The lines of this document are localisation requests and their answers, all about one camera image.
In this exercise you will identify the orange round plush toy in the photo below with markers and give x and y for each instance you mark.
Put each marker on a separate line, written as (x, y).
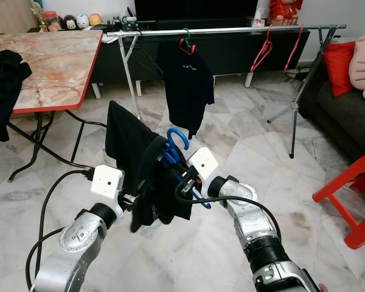
(95, 19)

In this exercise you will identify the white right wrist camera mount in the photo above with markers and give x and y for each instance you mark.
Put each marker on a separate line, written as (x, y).
(205, 163)

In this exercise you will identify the light wooden cabinet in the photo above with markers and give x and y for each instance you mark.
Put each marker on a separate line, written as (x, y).
(12, 15)

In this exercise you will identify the dark grey fabric sofa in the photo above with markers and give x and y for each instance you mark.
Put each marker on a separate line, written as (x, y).
(340, 121)

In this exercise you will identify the red plastic stool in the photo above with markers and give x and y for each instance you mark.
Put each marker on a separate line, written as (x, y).
(350, 179)

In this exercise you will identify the white round plush toy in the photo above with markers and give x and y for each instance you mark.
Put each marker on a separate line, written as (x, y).
(83, 21)

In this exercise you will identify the black low TV cabinet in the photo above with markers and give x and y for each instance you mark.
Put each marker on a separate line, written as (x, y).
(231, 56)

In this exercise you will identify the black flat screen television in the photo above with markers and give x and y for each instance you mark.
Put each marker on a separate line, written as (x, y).
(194, 9)

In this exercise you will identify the marble pattern folding table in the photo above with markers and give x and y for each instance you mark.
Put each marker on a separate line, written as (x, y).
(55, 64)

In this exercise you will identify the navy shirt red collar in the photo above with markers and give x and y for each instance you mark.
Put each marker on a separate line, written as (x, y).
(185, 91)

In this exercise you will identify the black round plush toy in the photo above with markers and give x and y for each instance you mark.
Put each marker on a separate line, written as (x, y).
(69, 23)

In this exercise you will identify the red plastic hanger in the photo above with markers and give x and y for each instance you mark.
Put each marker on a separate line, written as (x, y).
(258, 61)
(294, 52)

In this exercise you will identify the red square cushion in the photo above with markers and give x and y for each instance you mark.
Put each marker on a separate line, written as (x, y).
(337, 67)

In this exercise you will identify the green plastic hanger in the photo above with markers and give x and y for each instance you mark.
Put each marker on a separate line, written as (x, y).
(186, 45)

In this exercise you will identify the black remote control holder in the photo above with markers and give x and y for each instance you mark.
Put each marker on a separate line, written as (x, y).
(121, 23)

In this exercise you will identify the blue plastic hanger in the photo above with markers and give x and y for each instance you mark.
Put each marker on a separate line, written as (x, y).
(184, 139)

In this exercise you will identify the crumpled black garment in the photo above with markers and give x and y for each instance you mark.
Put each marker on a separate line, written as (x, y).
(6, 91)

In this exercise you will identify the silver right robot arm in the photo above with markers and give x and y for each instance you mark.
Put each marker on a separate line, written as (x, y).
(252, 222)

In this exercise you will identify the silver metal clothes rack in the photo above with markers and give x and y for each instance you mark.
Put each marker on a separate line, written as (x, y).
(231, 30)

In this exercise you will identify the red laughing Buddha statue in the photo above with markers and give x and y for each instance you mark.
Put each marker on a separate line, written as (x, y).
(285, 10)

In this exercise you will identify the plain black garment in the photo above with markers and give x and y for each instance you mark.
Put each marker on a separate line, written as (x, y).
(131, 137)

